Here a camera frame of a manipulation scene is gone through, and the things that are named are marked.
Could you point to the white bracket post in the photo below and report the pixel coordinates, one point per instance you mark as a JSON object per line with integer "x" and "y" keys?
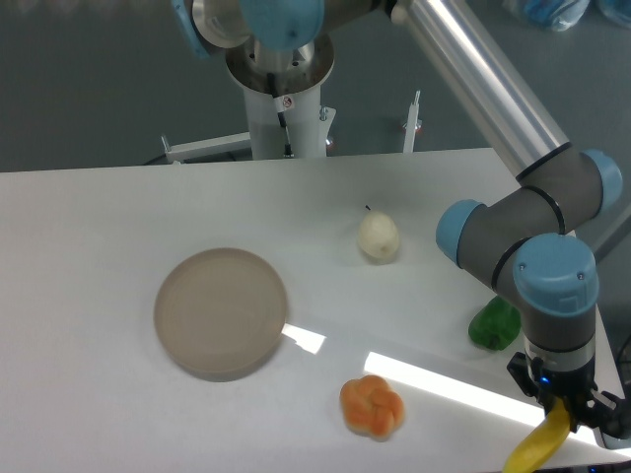
{"x": 413, "y": 124}

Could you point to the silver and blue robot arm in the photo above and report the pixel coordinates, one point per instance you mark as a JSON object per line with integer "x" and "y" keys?
{"x": 522, "y": 247}

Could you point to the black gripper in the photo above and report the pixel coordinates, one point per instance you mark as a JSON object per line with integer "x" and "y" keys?
{"x": 570, "y": 375}

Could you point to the round beige plate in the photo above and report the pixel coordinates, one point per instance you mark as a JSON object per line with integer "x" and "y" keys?
{"x": 220, "y": 313}

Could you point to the white pear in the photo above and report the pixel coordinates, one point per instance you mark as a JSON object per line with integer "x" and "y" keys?
{"x": 378, "y": 236}

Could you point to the yellow banana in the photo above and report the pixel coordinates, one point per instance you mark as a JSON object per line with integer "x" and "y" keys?
{"x": 542, "y": 443}

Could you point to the orange knotted bread roll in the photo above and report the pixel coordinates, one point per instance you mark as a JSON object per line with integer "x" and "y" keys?
{"x": 370, "y": 407}

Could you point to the green bell pepper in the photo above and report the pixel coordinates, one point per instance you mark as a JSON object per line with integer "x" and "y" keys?
{"x": 496, "y": 326}

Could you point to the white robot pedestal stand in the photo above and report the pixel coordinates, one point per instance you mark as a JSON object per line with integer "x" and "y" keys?
{"x": 295, "y": 125}

